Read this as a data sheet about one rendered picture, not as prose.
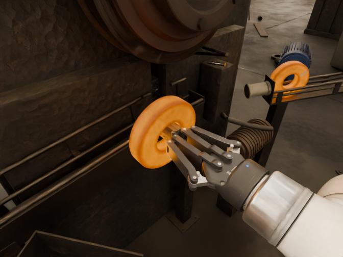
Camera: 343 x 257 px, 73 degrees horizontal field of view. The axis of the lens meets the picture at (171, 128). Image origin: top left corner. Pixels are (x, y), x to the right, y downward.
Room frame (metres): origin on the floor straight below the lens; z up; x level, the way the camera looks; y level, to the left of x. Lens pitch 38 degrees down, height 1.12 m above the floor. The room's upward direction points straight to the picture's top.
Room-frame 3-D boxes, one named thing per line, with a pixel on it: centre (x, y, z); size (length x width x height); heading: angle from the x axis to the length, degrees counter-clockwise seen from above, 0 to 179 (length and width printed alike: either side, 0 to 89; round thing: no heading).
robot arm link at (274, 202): (0.19, -0.15, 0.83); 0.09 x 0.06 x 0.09; 133
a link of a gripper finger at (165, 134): (0.33, 0.01, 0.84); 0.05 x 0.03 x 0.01; 43
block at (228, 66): (0.81, -0.17, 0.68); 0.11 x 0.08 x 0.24; 43
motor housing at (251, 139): (0.77, -0.34, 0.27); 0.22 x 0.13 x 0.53; 133
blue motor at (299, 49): (2.48, -1.36, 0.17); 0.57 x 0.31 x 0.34; 153
